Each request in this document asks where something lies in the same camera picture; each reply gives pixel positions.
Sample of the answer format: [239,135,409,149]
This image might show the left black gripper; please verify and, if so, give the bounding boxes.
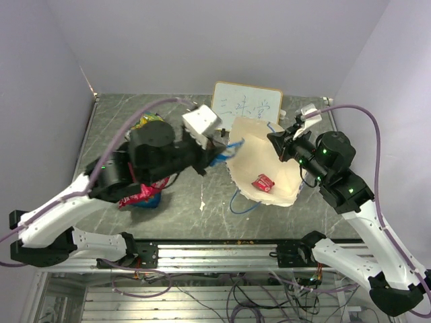
[145,127,226,185]

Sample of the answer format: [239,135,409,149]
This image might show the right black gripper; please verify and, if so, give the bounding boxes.
[267,122,329,184]

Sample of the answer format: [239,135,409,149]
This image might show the blue checkered paper bag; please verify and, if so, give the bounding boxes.
[226,117,305,215]

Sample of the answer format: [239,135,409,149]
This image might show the red snack packet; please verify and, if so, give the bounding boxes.
[118,177,170,209]

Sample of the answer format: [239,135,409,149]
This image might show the brown m&m packet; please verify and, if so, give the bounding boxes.
[209,138,245,167]

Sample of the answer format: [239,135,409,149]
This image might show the small red candy packet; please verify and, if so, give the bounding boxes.
[252,174,275,192]

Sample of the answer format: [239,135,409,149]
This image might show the yellow green snack packet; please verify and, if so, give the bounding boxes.
[125,112,164,141]

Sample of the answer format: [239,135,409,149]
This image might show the blue candy packet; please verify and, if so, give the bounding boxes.
[132,192,161,209]

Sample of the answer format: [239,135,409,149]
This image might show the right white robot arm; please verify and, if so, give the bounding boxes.
[267,131,430,317]

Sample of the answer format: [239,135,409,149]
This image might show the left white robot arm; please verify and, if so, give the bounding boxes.
[9,118,226,268]

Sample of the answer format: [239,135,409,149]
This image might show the small whiteboard on stand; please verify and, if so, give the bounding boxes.
[211,81,283,131]

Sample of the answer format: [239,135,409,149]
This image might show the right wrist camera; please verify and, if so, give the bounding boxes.
[293,104,322,140]

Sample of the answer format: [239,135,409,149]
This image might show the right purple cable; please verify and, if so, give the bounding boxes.
[269,104,431,319]

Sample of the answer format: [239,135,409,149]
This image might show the purple cable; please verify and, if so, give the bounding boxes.
[0,97,199,299]
[269,104,431,319]

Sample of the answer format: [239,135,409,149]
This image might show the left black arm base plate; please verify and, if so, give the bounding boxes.
[114,241,159,268]

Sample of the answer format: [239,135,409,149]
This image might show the aluminium mounting rail frame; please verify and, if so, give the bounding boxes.
[20,240,405,323]

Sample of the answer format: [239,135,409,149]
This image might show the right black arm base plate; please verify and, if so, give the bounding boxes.
[269,244,318,268]

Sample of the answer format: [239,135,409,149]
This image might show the loose cables under frame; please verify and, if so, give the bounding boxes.
[110,268,371,323]

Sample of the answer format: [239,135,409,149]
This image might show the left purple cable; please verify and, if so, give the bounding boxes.
[0,97,199,299]

